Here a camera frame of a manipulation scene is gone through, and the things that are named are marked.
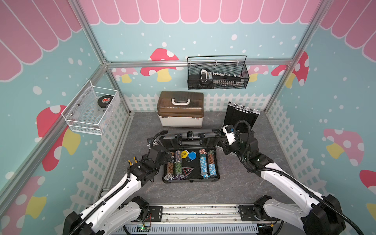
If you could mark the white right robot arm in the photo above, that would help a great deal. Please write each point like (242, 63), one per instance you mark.
(313, 213)

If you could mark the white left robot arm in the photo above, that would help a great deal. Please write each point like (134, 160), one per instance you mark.
(109, 213)

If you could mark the black tape roll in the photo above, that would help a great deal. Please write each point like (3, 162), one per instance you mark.
(104, 101)

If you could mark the white and brown tackle box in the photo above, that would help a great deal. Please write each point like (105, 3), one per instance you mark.
(181, 109)

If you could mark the small silver poker case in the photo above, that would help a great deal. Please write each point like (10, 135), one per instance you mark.
(236, 112)

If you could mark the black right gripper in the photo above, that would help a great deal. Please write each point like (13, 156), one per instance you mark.
(226, 149)

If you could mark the socket wrench set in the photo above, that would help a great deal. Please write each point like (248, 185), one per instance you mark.
(208, 77)

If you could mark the white wire wall basket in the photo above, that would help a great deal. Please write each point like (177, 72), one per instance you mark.
(83, 115)

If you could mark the large black poker case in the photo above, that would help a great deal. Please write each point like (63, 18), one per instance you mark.
(194, 157)

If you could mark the black wire wall basket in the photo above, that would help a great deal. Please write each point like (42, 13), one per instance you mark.
(229, 64)

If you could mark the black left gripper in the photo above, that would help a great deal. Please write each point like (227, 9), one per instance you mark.
(166, 160)

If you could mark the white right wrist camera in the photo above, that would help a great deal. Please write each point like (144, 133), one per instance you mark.
(229, 132)

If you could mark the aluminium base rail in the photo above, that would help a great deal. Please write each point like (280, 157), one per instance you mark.
(189, 219)

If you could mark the yellow handled pliers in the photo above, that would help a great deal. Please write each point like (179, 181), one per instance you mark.
(132, 161)

